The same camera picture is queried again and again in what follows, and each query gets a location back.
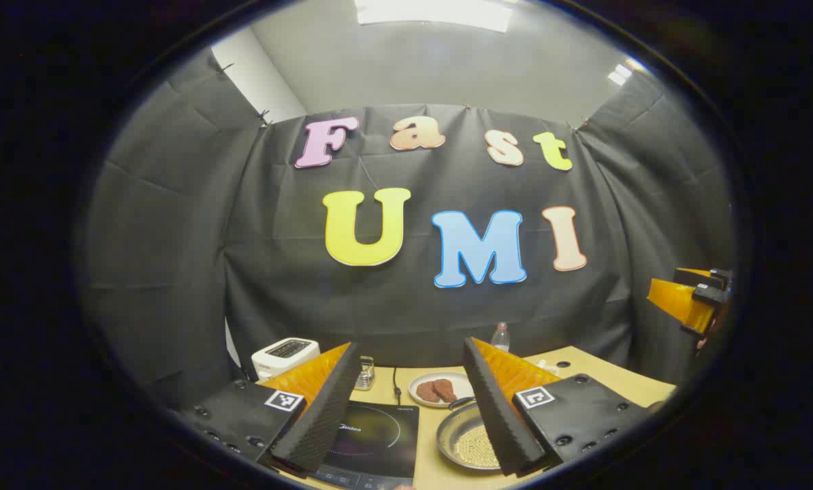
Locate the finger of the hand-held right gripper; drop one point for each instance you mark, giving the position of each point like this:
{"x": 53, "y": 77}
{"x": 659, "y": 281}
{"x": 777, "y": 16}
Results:
{"x": 703, "y": 275}
{"x": 682, "y": 306}

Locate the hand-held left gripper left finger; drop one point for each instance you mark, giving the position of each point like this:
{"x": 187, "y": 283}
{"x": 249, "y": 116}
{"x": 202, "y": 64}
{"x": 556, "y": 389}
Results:
{"x": 325, "y": 415}

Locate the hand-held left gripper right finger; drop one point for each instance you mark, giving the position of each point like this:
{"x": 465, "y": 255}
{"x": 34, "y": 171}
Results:
{"x": 498, "y": 415}

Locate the pile of yellow soybeans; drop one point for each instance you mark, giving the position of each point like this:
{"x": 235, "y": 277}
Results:
{"x": 476, "y": 449}

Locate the stainless steel pot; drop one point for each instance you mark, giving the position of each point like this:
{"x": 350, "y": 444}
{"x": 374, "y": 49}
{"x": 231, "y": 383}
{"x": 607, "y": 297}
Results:
{"x": 457, "y": 435}

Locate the black induction cooktop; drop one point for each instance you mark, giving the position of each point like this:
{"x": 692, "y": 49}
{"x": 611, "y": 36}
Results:
{"x": 379, "y": 435}

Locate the red-brown meat patty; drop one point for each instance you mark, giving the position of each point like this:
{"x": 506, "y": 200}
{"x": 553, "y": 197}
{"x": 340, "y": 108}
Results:
{"x": 427, "y": 393}
{"x": 446, "y": 389}

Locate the clear plastic water bottle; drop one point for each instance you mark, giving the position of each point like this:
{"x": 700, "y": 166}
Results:
{"x": 500, "y": 338}

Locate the white toaster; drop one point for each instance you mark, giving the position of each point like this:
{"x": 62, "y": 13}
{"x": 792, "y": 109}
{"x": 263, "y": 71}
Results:
{"x": 277, "y": 354}

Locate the white round plate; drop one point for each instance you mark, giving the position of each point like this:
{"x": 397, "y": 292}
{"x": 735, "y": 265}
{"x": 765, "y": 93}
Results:
{"x": 423, "y": 378}

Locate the small ceiling light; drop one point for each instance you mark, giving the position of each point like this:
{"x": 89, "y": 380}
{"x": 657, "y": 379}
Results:
{"x": 620, "y": 74}

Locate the large ceiling light panel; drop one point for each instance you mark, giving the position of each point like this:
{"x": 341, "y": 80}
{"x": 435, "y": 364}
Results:
{"x": 434, "y": 12}

